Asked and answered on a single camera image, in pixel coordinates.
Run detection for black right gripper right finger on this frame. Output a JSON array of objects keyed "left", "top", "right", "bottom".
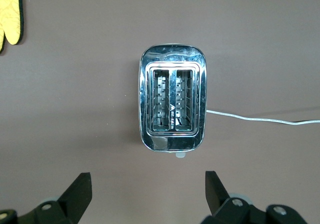
[{"left": 201, "top": 170, "right": 308, "bottom": 224}]

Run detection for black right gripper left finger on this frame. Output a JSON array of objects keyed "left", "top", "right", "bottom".
[{"left": 0, "top": 172, "right": 93, "bottom": 224}]

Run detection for chrome and beige toaster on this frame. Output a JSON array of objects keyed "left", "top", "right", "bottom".
[{"left": 138, "top": 43, "right": 208, "bottom": 159}]

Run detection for brown table cover sheet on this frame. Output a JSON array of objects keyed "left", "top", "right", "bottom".
[{"left": 0, "top": 0, "right": 320, "bottom": 224}]

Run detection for yellow quilted oven mitt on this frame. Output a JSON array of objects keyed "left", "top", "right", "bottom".
[{"left": 0, "top": 0, "right": 25, "bottom": 54}]

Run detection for white toaster power cord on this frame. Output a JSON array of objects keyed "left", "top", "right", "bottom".
[{"left": 206, "top": 108, "right": 320, "bottom": 126}]

